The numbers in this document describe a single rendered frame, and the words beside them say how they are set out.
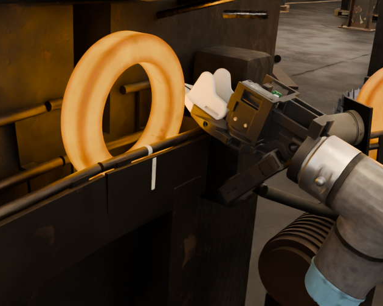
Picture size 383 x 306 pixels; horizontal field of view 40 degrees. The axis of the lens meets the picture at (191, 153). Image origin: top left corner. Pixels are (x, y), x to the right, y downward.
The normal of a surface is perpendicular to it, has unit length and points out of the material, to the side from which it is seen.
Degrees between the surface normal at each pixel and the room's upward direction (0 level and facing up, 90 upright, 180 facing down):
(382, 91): 90
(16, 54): 90
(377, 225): 97
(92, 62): 44
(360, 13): 90
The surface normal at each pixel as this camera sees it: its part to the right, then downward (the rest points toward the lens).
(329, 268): -0.78, 0.15
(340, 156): -0.12, -0.49
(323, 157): -0.31, -0.27
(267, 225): 0.07, -0.94
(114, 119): 0.80, 0.26
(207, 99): -0.63, 0.22
